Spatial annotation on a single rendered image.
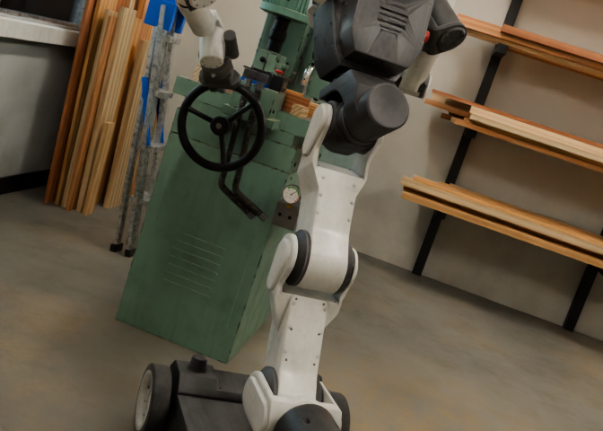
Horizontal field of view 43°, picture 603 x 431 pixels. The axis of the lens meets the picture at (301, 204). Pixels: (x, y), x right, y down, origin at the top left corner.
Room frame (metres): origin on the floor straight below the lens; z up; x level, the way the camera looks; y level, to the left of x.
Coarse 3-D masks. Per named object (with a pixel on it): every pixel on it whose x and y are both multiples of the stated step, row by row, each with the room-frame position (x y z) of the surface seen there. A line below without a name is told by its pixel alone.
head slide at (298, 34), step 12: (300, 24) 2.77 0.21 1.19; (264, 36) 2.79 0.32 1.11; (288, 36) 2.77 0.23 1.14; (300, 36) 2.77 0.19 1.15; (264, 48) 2.78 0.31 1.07; (288, 48) 2.77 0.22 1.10; (300, 48) 2.78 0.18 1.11; (288, 60) 2.77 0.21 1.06; (300, 60) 2.84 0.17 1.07; (288, 72) 2.77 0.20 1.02
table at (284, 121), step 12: (180, 84) 2.56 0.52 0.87; (192, 84) 2.56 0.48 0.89; (204, 96) 2.55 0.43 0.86; (216, 96) 2.54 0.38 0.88; (228, 96) 2.54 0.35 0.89; (228, 108) 2.44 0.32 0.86; (276, 120) 2.46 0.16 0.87; (288, 120) 2.50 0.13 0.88; (300, 120) 2.50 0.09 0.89; (288, 132) 2.50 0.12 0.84; (300, 132) 2.50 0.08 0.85
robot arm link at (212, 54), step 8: (216, 32) 2.07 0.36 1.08; (224, 32) 2.06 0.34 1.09; (232, 32) 2.07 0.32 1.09; (200, 40) 2.07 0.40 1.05; (208, 40) 2.05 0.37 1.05; (216, 40) 2.06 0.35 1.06; (224, 40) 2.06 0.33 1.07; (232, 40) 2.06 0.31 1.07; (200, 48) 2.05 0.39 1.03; (208, 48) 2.04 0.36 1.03; (216, 48) 2.04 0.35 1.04; (224, 48) 2.11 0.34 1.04; (232, 48) 2.09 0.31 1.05; (200, 56) 2.04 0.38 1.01; (208, 56) 2.03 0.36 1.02; (216, 56) 2.03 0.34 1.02; (224, 56) 2.10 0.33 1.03; (232, 56) 2.12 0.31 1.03; (200, 64) 2.06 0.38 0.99; (208, 64) 2.06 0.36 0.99; (216, 64) 2.06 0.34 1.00; (224, 64) 2.12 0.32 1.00
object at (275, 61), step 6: (258, 54) 2.65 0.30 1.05; (264, 54) 2.65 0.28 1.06; (270, 54) 2.64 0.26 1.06; (276, 54) 2.64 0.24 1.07; (258, 60) 2.65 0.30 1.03; (270, 60) 2.64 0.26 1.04; (276, 60) 2.64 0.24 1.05; (282, 60) 2.72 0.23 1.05; (258, 66) 2.65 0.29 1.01; (264, 66) 2.64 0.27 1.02; (270, 66) 2.64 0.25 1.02; (276, 66) 2.67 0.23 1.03
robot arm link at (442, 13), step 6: (438, 0) 2.16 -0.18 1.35; (444, 0) 2.17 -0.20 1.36; (438, 6) 2.14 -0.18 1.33; (444, 6) 2.14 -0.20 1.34; (450, 6) 2.17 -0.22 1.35; (432, 12) 2.14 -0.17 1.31; (438, 12) 2.13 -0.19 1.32; (444, 12) 2.13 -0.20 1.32; (450, 12) 2.13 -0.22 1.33; (438, 18) 2.12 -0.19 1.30; (444, 18) 2.11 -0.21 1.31; (450, 18) 2.11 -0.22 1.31; (456, 18) 2.12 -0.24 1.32; (438, 24) 2.11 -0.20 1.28
